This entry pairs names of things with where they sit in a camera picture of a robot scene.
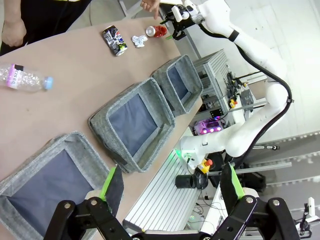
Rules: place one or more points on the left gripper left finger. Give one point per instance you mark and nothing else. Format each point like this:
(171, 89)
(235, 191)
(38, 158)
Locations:
(113, 190)

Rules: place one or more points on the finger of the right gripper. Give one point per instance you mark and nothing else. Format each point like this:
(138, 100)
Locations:
(179, 34)
(170, 18)

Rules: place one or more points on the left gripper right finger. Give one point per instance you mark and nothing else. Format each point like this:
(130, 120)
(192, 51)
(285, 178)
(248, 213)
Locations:
(228, 185)

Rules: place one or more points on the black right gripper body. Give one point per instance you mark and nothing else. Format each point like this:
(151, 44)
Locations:
(183, 25)

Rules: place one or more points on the crushed red drink can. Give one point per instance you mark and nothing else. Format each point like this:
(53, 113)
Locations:
(157, 31)

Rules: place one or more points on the white paper ball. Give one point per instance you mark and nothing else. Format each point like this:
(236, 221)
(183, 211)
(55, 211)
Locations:
(139, 41)

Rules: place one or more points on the crushed black drink can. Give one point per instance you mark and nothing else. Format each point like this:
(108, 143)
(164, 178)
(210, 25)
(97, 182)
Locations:
(115, 40)

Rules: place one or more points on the clear plastic bottle blue cap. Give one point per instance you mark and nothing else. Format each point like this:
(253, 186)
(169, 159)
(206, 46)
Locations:
(22, 78)

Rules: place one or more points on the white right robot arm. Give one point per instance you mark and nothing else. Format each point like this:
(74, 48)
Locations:
(250, 40)

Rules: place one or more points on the person's left hand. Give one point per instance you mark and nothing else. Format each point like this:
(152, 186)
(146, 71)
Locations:
(151, 6)

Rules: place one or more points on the person's right hand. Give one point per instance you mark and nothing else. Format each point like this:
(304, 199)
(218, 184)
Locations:
(13, 33)

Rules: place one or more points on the yellow emergency stop button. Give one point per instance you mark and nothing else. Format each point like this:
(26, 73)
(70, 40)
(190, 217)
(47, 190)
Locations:
(205, 165)

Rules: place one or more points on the black cylinder cup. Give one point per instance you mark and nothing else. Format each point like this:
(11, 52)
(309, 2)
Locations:
(186, 181)

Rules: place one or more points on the grey fabric basket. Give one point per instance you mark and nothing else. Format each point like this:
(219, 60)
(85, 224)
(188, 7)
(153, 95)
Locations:
(50, 190)
(135, 125)
(178, 82)

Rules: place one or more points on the computer with pink lights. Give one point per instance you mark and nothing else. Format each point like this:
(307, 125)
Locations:
(208, 127)

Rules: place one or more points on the white webcam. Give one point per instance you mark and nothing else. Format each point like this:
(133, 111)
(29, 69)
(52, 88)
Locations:
(310, 207)

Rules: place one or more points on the person in white sweater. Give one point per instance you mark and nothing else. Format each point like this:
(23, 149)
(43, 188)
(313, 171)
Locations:
(50, 20)

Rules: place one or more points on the aluminium frame rack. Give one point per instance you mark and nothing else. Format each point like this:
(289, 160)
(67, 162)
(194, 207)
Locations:
(212, 70)

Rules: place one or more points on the slatted aluminium base plate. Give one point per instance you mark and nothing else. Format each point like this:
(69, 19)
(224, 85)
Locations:
(162, 195)

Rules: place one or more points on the black camera stand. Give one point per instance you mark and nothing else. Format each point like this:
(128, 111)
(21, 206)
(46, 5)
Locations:
(303, 225)

